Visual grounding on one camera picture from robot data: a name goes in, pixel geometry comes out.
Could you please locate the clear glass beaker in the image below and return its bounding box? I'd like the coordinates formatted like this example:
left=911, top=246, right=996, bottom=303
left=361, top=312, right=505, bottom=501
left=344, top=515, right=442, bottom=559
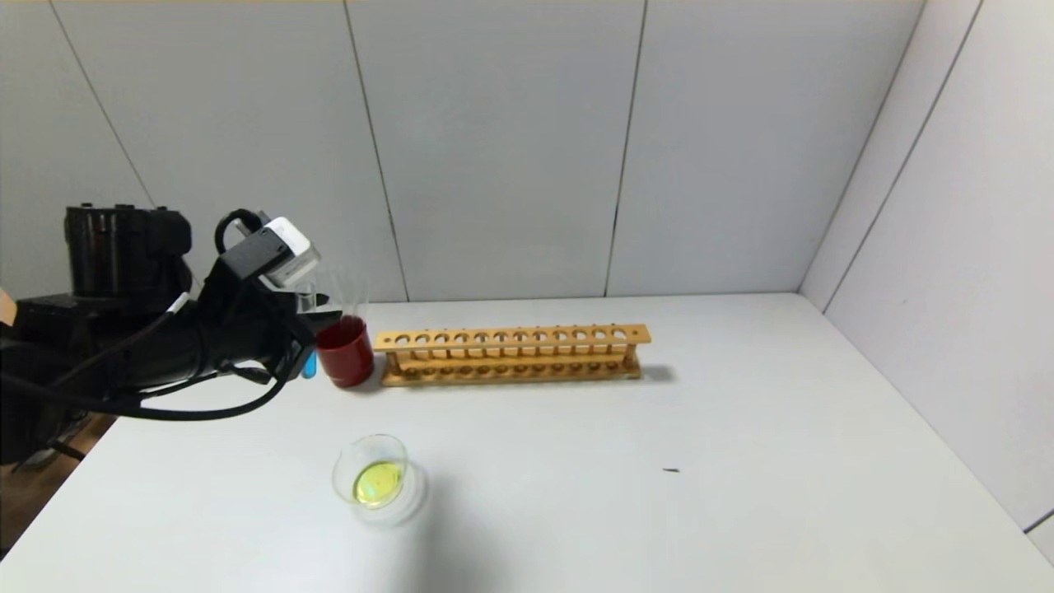
left=332, top=434, right=425, bottom=528

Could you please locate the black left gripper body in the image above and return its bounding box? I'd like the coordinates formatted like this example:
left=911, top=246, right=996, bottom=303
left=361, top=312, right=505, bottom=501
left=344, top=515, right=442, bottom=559
left=198, top=259, right=319, bottom=381

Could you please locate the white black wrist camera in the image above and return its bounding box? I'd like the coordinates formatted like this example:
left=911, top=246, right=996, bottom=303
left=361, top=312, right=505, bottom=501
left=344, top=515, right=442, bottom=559
left=221, top=216, right=321, bottom=291

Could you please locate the thick black cable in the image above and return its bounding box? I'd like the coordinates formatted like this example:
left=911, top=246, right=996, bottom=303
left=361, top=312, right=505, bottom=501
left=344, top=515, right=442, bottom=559
left=0, top=367, right=289, bottom=423

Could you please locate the red plastic cup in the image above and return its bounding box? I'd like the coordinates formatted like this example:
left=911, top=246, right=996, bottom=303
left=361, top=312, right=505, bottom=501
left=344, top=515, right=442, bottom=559
left=315, top=315, right=376, bottom=389

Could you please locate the blue pigment glass test tube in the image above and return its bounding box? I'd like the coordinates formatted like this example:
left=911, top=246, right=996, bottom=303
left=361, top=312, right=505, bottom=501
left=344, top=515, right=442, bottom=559
left=296, top=284, right=319, bottom=381

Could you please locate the wooden test tube rack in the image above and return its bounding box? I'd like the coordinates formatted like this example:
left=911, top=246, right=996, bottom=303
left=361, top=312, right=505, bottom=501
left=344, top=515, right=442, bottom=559
left=375, top=324, right=652, bottom=387

